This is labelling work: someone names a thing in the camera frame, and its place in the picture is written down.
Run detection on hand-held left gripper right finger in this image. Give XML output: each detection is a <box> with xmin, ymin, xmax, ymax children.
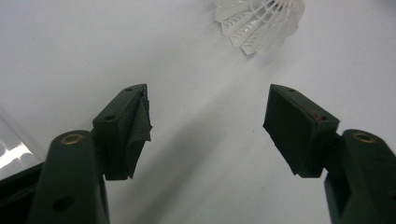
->
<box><xmin>262</xmin><ymin>83</ymin><xmax>396</xmax><ymax>224</ymax></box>

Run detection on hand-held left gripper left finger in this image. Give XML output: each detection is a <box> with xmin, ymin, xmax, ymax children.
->
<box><xmin>27</xmin><ymin>83</ymin><xmax>153</xmax><ymax>224</ymax></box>

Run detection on clear plastic bin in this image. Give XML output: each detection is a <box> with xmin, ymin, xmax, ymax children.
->
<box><xmin>0</xmin><ymin>106</ymin><xmax>45</xmax><ymax>181</ymax></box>

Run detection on white shuttlecock with blue band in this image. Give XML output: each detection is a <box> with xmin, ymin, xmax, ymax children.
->
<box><xmin>213</xmin><ymin>0</ymin><xmax>306</xmax><ymax>56</ymax></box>

